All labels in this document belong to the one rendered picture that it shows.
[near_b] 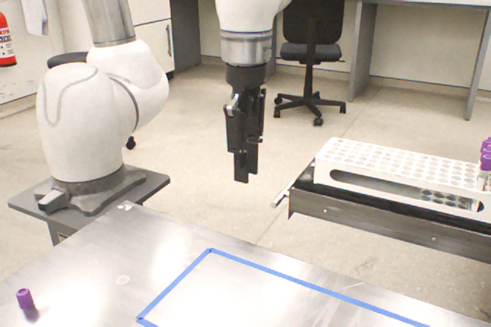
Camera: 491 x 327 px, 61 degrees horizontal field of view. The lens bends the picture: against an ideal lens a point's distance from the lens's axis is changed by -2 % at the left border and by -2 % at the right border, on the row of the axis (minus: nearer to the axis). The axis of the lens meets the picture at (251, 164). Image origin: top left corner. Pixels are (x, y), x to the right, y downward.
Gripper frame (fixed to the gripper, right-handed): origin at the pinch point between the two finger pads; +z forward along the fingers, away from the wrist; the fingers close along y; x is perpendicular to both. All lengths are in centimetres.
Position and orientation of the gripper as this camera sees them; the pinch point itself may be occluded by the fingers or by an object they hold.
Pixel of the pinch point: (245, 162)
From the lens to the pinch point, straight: 84.5
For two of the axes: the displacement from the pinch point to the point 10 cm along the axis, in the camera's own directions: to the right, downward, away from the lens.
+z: -0.1, 8.9, 4.5
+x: -8.9, -2.1, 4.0
